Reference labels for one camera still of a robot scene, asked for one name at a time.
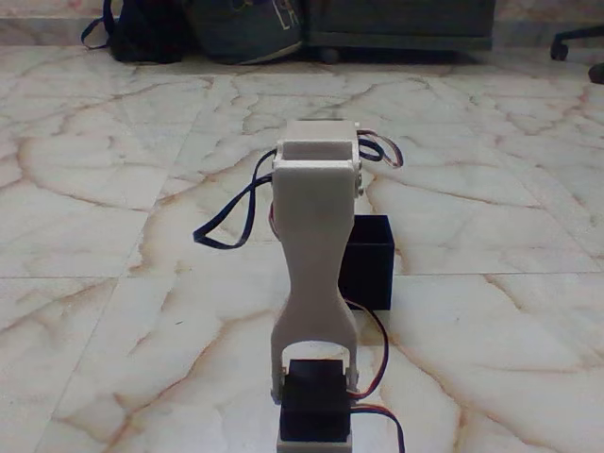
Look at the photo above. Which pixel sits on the black box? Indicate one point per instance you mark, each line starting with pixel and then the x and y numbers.
pixel 373 273

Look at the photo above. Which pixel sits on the grey bag with white lettering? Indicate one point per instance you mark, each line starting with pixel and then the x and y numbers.
pixel 236 33

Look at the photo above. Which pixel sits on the dark grey cabinet on casters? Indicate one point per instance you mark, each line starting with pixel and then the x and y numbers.
pixel 401 23

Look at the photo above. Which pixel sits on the black office chair base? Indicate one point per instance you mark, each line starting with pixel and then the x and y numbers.
pixel 573 35

